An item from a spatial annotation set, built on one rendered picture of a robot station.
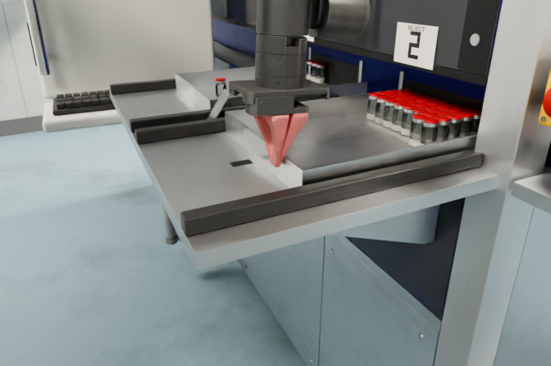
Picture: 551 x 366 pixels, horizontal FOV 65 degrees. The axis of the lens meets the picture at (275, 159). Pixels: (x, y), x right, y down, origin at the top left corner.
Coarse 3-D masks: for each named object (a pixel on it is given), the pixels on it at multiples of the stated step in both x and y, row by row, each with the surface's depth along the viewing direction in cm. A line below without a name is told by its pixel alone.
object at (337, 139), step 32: (352, 96) 79; (256, 128) 72; (320, 128) 72; (352, 128) 72; (384, 128) 72; (288, 160) 51; (320, 160) 59; (352, 160) 51; (384, 160) 53; (416, 160) 55
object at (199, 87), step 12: (192, 72) 99; (204, 72) 100; (216, 72) 102; (228, 72) 103; (240, 72) 104; (252, 72) 106; (180, 84) 94; (192, 84) 100; (204, 84) 101; (228, 84) 103; (324, 84) 103; (348, 84) 88; (360, 84) 89; (192, 96) 87; (204, 96) 79; (240, 96) 79; (204, 108) 80
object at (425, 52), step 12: (408, 24) 65; (396, 36) 68; (408, 36) 66; (432, 36) 62; (396, 48) 69; (420, 48) 64; (432, 48) 62; (396, 60) 69; (408, 60) 67; (420, 60) 64; (432, 60) 62
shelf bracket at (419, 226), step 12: (396, 216) 62; (408, 216) 64; (420, 216) 65; (432, 216) 66; (360, 228) 60; (372, 228) 61; (384, 228) 62; (396, 228) 63; (408, 228) 65; (420, 228) 66; (432, 228) 67; (396, 240) 64; (408, 240) 66; (420, 240) 67; (432, 240) 68
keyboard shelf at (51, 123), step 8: (48, 104) 115; (48, 112) 108; (80, 112) 108; (88, 112) 108; (96, 112) 108; (104, 112) 108; (112, 112) 108; (48, 120) 102; (56, 120) 102; (64, 120) 103; (72, 120) 104; (80, 120) 104; (88, 120) 105; (96, 120) 106; (104, 120) 107; (112, 120) 107; (120, 120) 108; (48, 128) 102; (56, 128) 103; (64, 128) 103; (72, 128) 104; (80, 128) 105
